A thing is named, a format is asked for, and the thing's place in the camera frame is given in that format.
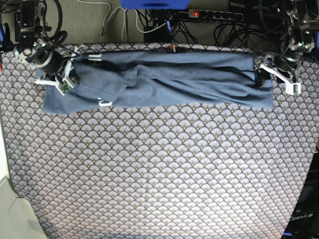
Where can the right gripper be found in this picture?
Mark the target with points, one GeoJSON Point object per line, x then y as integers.
{"type": "Point", "coordinates": [48, 63]}

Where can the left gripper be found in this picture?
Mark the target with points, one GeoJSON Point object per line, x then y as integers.
{"type": "Point", "coordinates": [289, 65]}

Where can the blue T-shirt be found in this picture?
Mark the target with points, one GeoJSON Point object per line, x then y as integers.
{"type": "Point", "coordinates": [156, 79]}

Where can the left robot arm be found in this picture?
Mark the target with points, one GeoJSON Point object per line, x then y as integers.
{"type": "Point", "coordinates": [287, 23]}

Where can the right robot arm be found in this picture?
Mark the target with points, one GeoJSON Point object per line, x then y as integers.
{"type": "Point", "coordinates": [40, 50]}

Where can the black power strip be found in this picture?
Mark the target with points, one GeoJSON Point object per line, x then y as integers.
{"type": "Point", "coordinates": [215, 15]}

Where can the red black table clamp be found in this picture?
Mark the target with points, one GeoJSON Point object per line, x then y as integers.
{"type": "Point", "coordinates": [173, 48]}

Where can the black box with blue clamp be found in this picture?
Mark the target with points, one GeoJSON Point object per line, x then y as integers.
{"type": "Point", "coordinates": [161, 35]}

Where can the fan-patterned tablecloth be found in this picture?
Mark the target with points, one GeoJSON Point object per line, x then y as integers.
{"type": "Point", "coordinates": [181, 171]}

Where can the black OpenArm case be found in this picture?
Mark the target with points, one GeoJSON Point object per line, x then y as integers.
{"type": "Point", "coordinates": [304, 222]}

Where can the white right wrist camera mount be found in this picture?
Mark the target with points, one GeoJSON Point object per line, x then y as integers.
{"type": "Point", "coordinates": [60, 80]}

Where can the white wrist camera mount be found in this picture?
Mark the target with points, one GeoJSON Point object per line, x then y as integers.
{"type": "Point", "coordinates": [291, 87]}
{"type": "Point", "coordinates": [60, 80]}

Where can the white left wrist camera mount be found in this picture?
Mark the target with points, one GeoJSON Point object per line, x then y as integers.
{"type": "Point", "coordinates": [291, 87]}

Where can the blue handled clamp left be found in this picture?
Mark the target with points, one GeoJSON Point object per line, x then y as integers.
{"type": "Point", "coordinates": [6, 44]}

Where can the blue mount plate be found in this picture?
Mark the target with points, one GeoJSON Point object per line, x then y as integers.
{"type": "Point", "coordinates": [155, 4]}

